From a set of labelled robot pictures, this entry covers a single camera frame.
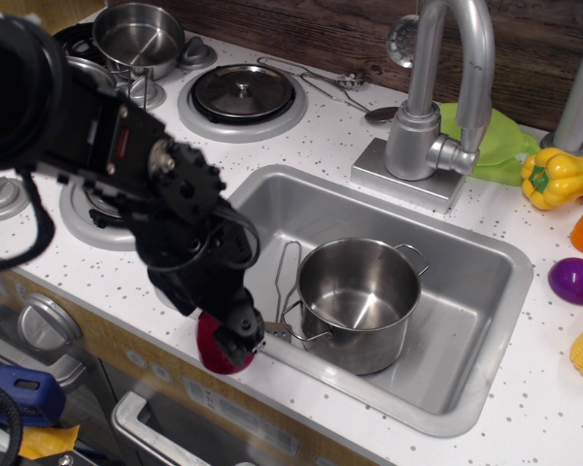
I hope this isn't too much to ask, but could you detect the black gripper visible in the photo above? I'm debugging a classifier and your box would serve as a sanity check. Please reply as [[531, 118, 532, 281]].
[[125, 140, 266, 365]]

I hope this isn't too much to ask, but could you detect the red toy sweet potato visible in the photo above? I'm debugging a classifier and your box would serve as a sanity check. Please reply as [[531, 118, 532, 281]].
[[196, 313, 255, 375]]

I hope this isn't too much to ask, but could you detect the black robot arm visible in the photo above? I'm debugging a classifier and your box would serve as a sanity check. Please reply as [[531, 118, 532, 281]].
[[0, 16, 265, 368]]

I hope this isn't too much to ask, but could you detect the stainless steel pot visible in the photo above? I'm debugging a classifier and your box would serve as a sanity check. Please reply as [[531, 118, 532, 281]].
[[283, 238, 429, 376]]

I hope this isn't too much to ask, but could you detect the front burner pot lid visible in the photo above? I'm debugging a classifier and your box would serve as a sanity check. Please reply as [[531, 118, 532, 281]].
[[83, 188, 127, 229]]

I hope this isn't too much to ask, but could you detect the burner pot lid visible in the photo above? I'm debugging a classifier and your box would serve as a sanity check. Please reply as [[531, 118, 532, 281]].
[[189, 64, 296, 125], [83, 188, 127, 229]]

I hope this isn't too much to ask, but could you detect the silver sink basin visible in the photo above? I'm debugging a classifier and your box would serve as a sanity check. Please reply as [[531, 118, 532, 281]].
[[230, 165, 532, 437]]

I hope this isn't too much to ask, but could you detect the rear burner pot lid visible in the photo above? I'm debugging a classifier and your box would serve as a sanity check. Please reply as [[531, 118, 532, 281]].
[[189, 64, 296, 125]]

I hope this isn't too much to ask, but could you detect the silver oven dial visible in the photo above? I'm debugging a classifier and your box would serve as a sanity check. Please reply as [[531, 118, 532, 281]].
[[17, 293, 83, 351]]

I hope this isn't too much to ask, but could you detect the blue clamp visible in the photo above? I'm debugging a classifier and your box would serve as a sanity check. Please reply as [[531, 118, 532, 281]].
[[0, 365, 66, 427]]

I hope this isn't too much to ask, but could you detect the yellow tape piece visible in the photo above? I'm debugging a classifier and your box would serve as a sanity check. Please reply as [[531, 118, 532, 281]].
[[18, 425, 80, 460]]

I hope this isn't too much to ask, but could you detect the silver toy faucet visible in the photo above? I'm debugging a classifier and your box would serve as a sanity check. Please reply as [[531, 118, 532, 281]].
[[351, 0, 496, 214]]

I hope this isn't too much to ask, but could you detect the metal spoon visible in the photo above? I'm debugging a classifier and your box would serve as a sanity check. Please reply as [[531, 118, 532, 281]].
[[300, 71, 400, 125]]

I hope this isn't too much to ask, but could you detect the metal whisk utensil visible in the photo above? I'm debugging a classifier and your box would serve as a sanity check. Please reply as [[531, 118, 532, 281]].
[[257, 56, 365, 90]]

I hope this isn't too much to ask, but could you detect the silver stove knob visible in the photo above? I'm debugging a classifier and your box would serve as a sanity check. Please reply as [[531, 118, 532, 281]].
[[177, 36, 218, 70], [0, 177, 29, 221]]

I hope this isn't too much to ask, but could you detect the silver rear stove knob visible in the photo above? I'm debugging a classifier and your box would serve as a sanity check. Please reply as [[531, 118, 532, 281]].
[[177, 36, 218, 70]]

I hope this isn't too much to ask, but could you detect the green cloth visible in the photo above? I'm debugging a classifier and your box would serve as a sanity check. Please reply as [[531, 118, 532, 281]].
[[438, 102, 540, 186]]

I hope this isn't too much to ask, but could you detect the small steel saucepan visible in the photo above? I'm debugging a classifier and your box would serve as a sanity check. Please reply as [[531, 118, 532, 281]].
[[92, 2, 185, 110]]

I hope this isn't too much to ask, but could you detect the purple toy eggplant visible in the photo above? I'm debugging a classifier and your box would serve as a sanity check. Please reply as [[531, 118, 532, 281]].
[[548, 257, 583, 306]]

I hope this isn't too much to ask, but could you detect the metal slotted ladle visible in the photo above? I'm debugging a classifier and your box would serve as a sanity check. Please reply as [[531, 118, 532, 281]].
[[386, 15, 419, 69]]

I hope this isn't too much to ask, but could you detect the yellow toy bell pepper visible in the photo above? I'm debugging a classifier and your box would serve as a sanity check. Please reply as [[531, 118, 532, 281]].
[[521, 148, 583, 211]]

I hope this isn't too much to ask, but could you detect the black coil burner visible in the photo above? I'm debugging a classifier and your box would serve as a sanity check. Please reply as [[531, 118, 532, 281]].
[[53, 22, 106, 66]]

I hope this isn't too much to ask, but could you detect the silver oven door handle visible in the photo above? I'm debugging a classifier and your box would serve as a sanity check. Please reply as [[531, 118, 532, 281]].
[[110, 390, 278, 466]]

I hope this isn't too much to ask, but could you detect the black braided cable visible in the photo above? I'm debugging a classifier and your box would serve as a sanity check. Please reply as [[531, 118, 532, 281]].
[[0, 381, 25, 466]]

